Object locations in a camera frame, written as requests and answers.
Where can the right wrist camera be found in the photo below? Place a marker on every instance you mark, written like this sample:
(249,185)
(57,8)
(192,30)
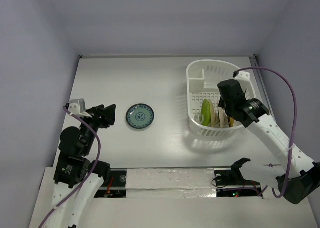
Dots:
(242,76)

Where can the yellow brown-rimmed plate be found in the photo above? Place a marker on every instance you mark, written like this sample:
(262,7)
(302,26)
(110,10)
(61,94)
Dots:
(231,122)

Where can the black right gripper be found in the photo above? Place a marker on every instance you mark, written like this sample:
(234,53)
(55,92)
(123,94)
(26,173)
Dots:
(230,110)

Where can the beige plate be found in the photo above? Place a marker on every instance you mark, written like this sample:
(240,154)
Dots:
(212,114)

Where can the lime green plate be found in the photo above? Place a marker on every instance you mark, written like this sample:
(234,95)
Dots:
(206,113)

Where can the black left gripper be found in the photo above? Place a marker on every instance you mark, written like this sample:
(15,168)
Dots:
(105,116)

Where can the white plastic dish rack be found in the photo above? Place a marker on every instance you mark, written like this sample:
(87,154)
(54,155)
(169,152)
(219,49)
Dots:
(203,77)

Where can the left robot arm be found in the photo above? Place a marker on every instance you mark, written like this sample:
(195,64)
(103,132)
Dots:
(77,179)

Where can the cream white plate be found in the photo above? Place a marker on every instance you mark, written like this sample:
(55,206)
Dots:
(223,119)

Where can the silver foil covered bar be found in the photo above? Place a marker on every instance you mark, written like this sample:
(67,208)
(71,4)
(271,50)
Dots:
(170,183)

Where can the aluminium rail right edge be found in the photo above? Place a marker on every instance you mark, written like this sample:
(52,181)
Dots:
(260,83)

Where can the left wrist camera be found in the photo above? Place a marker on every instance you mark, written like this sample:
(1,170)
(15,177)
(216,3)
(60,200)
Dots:
(77,106)

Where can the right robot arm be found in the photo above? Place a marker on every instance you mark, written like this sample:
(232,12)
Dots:
(297,175)

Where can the teal patterned plate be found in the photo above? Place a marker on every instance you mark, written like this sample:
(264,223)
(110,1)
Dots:
(140,116)

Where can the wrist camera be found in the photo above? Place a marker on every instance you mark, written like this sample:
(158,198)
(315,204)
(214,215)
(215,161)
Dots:
(242,76)
(77,106)

